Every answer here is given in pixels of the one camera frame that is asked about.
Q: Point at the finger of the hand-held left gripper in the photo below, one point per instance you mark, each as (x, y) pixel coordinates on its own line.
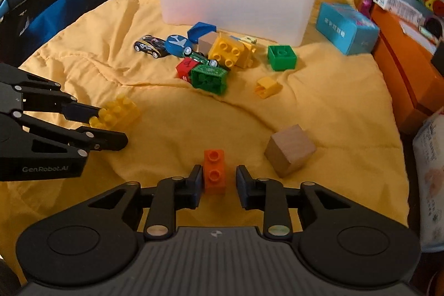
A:
(104, 140)
(79, 110)

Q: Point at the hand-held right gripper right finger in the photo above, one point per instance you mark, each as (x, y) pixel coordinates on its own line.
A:
(242, 188)

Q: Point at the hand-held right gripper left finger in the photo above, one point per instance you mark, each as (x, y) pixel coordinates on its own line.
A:
(197, 185)

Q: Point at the orange building brick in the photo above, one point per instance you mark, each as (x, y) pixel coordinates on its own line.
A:
(215, 173)

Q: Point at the green cube building brick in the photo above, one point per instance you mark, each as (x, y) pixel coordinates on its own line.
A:
(282, 58)

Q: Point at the large yellow building brick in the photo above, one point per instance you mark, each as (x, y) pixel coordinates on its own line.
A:
(225, 51)

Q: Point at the large wooden cube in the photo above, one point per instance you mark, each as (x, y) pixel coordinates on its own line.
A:
(289, 150)

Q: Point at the black striped toy car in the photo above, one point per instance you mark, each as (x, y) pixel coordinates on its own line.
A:
(151, 46)

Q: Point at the black blue bag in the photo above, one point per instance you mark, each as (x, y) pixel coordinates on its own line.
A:
(52, 15)

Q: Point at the small yellow building brick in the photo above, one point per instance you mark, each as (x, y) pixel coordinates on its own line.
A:
(267, 87)

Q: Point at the green printed building brick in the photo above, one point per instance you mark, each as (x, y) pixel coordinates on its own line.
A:
(210, 79)

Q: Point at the red building brick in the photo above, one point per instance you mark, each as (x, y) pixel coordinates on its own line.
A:
(185, 69)

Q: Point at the blue disc with white plane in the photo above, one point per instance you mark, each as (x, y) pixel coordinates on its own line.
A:
(177, 44)

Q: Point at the yellow blanket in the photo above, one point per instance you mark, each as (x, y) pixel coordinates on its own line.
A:
(329, 101)

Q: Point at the green toy car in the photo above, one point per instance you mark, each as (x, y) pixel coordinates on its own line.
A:
(199, 57)

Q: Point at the small wooden cube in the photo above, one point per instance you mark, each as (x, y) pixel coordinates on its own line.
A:
(208, 43)

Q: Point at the blue arch block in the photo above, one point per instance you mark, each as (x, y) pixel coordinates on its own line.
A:
(201, 30)

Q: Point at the small cream toy car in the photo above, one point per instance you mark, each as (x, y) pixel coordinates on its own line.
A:
(248, 39)

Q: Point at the white plastic bag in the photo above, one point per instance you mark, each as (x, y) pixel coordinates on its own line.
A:
(430, 178)

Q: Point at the blue tissue box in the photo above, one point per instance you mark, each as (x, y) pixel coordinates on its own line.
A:
(343, 27)

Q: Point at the orange box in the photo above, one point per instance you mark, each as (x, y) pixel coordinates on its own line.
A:
(399, 74)

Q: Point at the black block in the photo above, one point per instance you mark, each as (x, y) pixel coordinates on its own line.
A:
(438, 60)

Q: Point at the white puzzle box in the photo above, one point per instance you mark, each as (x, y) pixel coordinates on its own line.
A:
(399, 3)

